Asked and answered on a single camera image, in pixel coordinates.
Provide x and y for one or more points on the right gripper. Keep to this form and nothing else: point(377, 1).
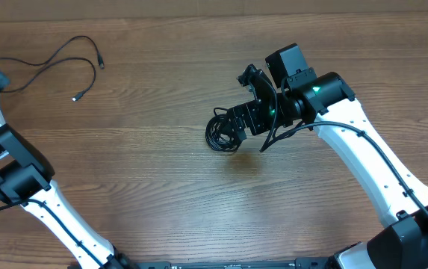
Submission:
point(252, 113)

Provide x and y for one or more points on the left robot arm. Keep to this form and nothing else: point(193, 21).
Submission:
point(26, 180)

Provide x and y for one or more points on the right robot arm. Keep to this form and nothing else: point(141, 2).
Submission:
point(288, 96)

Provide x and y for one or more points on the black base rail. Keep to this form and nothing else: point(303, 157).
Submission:
point(298, 263)

